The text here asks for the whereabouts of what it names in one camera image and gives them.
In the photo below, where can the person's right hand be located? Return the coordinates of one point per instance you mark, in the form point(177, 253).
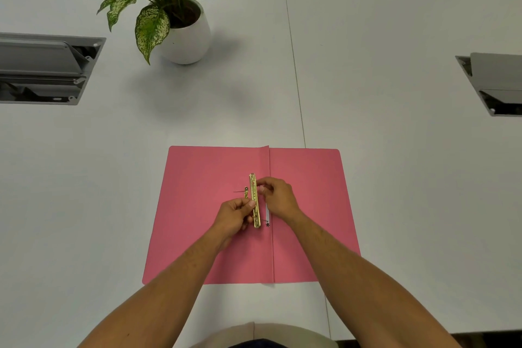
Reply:
point(281, 201)

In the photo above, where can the person's left hand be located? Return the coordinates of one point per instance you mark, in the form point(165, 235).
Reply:
point(228, 219)

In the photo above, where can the person's left thumb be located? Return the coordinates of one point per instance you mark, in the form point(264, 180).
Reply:
point(247, 205)

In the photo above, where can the person's right fingers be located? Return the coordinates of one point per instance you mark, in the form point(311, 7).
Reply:
point(267, 185)

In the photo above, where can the gold metal fastener bar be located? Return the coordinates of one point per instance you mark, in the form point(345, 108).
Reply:
point(254, 186)

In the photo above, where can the person's right forearm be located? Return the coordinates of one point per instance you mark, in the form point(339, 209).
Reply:
point(359, 286)

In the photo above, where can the person's left forearm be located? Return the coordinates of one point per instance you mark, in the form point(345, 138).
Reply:
point(163, 298)

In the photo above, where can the gold metal fastener prong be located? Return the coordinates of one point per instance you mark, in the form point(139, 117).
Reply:
point(246, 192)

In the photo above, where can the pink paper file folder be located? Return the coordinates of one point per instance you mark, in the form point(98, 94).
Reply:
point(191, 205)

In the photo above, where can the white round plant pot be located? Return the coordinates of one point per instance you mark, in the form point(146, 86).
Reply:
point(187, 40)

